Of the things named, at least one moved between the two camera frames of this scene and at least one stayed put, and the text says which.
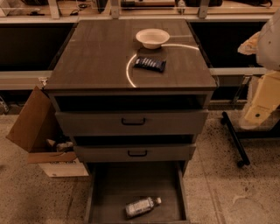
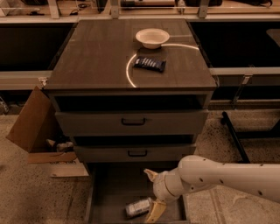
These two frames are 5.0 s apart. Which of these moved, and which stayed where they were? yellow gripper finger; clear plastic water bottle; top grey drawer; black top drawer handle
Moved: yellow gripper finger
Stayed: black top drawer handle; top grey drawer; clear plastic water bottle
